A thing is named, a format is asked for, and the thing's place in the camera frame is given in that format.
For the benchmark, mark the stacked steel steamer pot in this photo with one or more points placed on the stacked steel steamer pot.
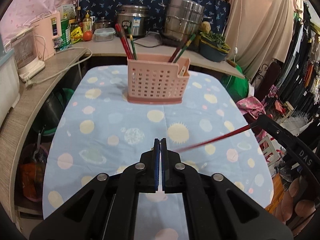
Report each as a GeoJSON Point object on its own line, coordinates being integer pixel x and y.
{"type": "Point", "coordinates": [182, 19]}

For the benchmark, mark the pink dotted curtain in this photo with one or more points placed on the pink dotted curtain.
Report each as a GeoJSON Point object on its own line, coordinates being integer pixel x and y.
{"type": "Point", "coordinates": [21, 13]}

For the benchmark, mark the red chopstick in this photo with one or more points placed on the red chopstick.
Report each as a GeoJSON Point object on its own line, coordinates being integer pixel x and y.
{"type": "Point", "coordinates": [124, 42]}
{"type": "Point", "coordinates": [230, 134]}

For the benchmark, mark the gold flower spoon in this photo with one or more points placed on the gold flower spoon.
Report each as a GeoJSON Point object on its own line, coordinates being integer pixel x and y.
{"type": "Point", "coordinates": [183, 70]}

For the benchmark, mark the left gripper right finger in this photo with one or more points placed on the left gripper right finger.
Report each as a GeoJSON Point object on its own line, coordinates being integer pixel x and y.
{"type": "Point", "coordinates": [171, 177]}

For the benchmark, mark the small steel pot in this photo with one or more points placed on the small steel pot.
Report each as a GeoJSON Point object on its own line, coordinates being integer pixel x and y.
{"type": "Point", "coordinates": [102, 23]}

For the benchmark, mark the steel rice cooker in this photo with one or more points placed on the steel rice cooker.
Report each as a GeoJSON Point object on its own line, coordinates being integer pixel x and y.
{"type": "Point", "coordinates": [135, 18]}

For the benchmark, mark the white clear blender jug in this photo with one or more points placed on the white clear blender jug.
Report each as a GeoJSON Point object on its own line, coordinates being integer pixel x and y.
{"type": "Point", "coordinates": [26, 54]}

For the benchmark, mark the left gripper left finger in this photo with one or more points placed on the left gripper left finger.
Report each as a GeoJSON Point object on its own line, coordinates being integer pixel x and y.
{"type": "Point", "coordinates": [148, 177]}

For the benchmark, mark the green chopstick gold band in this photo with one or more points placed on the green chopstick gold band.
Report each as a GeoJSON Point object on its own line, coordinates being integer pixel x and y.
{"type": "Point", "coordinates": [132, 43]}

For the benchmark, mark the yellow snack packet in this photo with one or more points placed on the yellow snack packet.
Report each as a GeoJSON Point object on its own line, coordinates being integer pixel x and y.
{"type": "Point", "coordinates": [76, 35]}

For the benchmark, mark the red tomato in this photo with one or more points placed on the red tomato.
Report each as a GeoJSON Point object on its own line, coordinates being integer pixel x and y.
{"type": "Point", "coordinates": [87, 36]}

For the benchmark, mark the dark maroon chopstick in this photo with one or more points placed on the dark maroon chopstick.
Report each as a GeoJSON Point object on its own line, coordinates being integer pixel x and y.
{"type": "Point", "coordinates": [177, 50]}

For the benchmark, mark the beige curtain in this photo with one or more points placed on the beige curtain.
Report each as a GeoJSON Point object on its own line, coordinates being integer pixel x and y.
{"type": "Point", "coordinates": [258, 32]}

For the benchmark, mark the blue basin with greens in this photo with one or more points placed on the blue basin with greens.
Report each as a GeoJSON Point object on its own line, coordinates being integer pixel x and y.
{"type": "Point", "coordinates": [213, 47]}

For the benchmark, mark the clear food container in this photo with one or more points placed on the clear food container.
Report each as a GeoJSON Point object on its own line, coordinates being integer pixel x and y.
{"type": "Point", "coordinates": [104, 34]}

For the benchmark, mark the white dish rack bin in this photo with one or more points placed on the white dish rack bin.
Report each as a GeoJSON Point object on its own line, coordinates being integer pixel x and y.
{"type": "Point", "coordinates": [9, 82]}

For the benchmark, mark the pink perforated utensil basket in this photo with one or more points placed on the pink perforated utensil basket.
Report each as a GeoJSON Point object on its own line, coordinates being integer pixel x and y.
{"type": "Point", "coordinates": [153, 80]}

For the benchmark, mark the pink electric kettle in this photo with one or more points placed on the pink electric kettle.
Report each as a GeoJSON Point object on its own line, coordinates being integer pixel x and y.
{"type": "Point", "coordinates": [46, 30]}

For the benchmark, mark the green label bottle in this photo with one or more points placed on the green label bottle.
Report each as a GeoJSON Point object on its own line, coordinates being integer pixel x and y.
{"type": "Point", "coordinates": [64, 40]}

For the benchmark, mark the yellow oil bottle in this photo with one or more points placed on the yellow oil bottle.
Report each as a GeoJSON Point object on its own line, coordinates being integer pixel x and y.
{"type": "Point", "coordinates": [87, 23]}

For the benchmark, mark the green bag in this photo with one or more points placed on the green bag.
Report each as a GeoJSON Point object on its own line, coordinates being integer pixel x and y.
{"type": "Point", "coordinates": [236, 87]}

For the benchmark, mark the person right hand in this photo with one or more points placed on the person right hand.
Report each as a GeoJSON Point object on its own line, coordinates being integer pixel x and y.
{"type": "Point", "coordinates": [303, 209]}

